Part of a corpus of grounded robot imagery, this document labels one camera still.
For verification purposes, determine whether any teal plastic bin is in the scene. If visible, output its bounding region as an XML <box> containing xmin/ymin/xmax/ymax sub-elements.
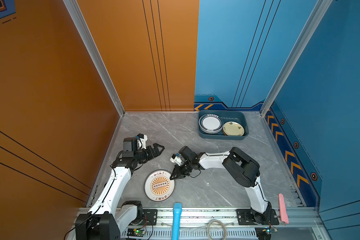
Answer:
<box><xmin>198</xmin><ymin>110</ymin><xmax>249</xmax><ymax>141</ymax></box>

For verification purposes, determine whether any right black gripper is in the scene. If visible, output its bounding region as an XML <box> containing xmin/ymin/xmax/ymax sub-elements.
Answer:
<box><xmin>167</xmin><ymin>160</ymin><xmax>193</xmax><ymax>181</ymax></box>

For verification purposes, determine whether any right green circuit board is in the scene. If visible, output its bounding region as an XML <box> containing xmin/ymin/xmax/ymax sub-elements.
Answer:
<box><xmin>255</xmin><ymin>226</ymin><xmax>279</xmax><ymax>240</ymax></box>

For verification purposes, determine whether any green circuit board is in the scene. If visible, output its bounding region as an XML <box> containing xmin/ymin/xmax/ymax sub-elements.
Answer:
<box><xmin>255</xmin><ymin>226</ymin><xmax>279</xmax><ymax>240</ymax></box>
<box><xmin>126</xmin><ymin>228</ymin><xmax>147</xmax><ymax>240</ymax></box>

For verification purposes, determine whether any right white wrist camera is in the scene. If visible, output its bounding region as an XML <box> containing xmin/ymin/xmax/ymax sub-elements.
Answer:
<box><xmin>170</xmin><ymin>153</ymin><xmax>183</xmax><ymax>166</ymax></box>

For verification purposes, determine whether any left green circuit board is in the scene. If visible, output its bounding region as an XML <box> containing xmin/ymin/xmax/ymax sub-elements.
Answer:
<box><xmin>126</xmin><ymin>228</ymin><xmax>147</xmax><ymax>240</ymax></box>

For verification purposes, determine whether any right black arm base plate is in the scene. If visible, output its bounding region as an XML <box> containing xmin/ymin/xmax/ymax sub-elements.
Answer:
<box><xmin>236</xmin><ymin>209</ymin><xmax>280</xmax><ymax>226</ymax></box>

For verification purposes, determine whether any light blue handle tool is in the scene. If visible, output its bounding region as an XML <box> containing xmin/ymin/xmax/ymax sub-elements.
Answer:
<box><xmin>172</xmin><ymin>203</ymin><xmax>182</xmax><ymax>240</ymax></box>

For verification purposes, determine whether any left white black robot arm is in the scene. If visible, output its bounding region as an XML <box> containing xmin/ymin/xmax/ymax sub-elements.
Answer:
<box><xmin>73</xmin><ymin>134</ymin><xmax>165</xmax><ymax>240</ymax></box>

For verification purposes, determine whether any aluminium frame rail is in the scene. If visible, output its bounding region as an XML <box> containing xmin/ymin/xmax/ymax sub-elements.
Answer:
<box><xmin>66</xmin><ymin>206</ymin><xmax>332</xmax><ymax>240</ymax></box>

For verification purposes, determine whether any coiled grey cable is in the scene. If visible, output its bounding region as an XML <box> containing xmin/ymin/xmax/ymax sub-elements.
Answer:
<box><xmin>206</xmin><ymin>219</ymin><xmax>228</xmax><ymax>240</ymax></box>

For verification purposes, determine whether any white plate dark green rim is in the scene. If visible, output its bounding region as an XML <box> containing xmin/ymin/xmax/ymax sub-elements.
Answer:
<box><xmin>199</xmin><ymin>114</ymin><xmax>223</xmax><ymax>134</ymax></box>

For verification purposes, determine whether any pink handle tool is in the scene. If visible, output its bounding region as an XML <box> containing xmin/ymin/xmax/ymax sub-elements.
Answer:
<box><xmin>278</xmin><ymin>194</ymin><xmax>290</xmax><ymax>225</ymax></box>

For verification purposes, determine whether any large orange sunburst plate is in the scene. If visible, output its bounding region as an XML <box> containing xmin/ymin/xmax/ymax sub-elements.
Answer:
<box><xmin>144</xmin><ymin>170</ymin><xmax>175</xmax><ymax>202</ymax></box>

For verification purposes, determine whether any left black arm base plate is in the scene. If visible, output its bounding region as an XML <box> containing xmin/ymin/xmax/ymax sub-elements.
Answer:
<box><xmin>129</xmin><ymin>209</ymin><xmax>158</xmax><ymax>226</ymax></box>

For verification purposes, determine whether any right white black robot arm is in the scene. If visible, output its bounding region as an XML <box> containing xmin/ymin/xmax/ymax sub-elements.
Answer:
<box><xmin>170</xmin><ymin>146</ymin><xmax>279</xmax><ymax>225</ymax></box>

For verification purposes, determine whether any cream yellow plate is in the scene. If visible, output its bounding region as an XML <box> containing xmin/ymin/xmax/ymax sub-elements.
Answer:
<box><xmin>223</xmin><ymin>121</ymin><xmax>246</xmax><ymax>136</ymax></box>

